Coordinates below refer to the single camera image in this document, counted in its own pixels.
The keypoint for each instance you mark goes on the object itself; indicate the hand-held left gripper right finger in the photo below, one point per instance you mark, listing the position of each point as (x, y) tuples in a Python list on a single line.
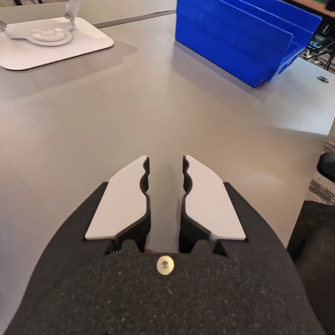
[(214, 209)]

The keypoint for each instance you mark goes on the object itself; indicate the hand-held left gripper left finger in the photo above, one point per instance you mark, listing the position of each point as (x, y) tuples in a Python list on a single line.
[(118, 209)]

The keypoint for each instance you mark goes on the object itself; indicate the metal desk grommet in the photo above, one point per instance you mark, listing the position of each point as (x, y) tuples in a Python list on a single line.
[(323, 79)]

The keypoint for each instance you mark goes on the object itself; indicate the person's dark clothing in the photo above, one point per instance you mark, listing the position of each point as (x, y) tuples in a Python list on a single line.
[(314, 272)]

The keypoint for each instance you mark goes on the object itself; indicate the white document stand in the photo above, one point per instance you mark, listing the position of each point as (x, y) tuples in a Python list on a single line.
[(47, 49)]

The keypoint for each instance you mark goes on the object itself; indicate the blue plastic bin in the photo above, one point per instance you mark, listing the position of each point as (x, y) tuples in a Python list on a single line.
[(230, 42)]

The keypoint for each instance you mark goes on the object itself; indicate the grey desk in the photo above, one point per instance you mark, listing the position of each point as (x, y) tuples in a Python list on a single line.
[(157, 115)]

